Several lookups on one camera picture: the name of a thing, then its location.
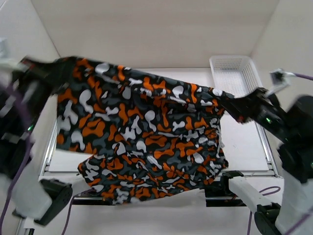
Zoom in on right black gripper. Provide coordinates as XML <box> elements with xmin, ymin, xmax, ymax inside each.
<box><xmin>219</xmin><ymin>85</ymin><xmax>295</xmax><ymax>139</ymax></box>

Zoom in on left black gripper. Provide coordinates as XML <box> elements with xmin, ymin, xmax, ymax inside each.
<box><xmin>13</xmin><ymin>54</ymin><xmax>76</xmax><ymax>132</ymax></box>

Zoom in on orange camouflage shorts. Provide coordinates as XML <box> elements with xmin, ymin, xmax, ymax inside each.
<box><xmin>57</xmin><ymin>57</ymin><xmax>231</xmax><ymax>205</ymax></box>

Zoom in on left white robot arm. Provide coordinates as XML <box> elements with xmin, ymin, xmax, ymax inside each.
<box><xmin>0</xmin><ymin>58</ymin><xmax>75</xmax><ymax>226</ymax></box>

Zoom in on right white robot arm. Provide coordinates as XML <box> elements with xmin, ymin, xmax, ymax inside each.
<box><xmin>220</xmin><ymin>88</ymin><xmax>313</xmax><ymax>235</ymax></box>

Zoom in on white plastic basket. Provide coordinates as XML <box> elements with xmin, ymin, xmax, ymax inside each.
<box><xmin>209</xmin><ymin>55</ymin><xmax>262</xmax><ymax>97</ymax></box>

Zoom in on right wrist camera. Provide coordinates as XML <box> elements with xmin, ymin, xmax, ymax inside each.
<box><xmin>266</xmin><ymin>69</ymin><xmax>296</xmax><ymax>97</ymax></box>

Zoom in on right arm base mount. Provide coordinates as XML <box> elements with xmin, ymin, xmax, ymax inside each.
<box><xmin>204</xmin><ymin>182</ymin><xmax>246</xmax><ymax>207</ymax></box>

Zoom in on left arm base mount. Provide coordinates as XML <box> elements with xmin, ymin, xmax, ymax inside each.
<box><xmin>72</xmin><ymin>191</ymin><xmax>111</xmax><ymax>206</ymax></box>

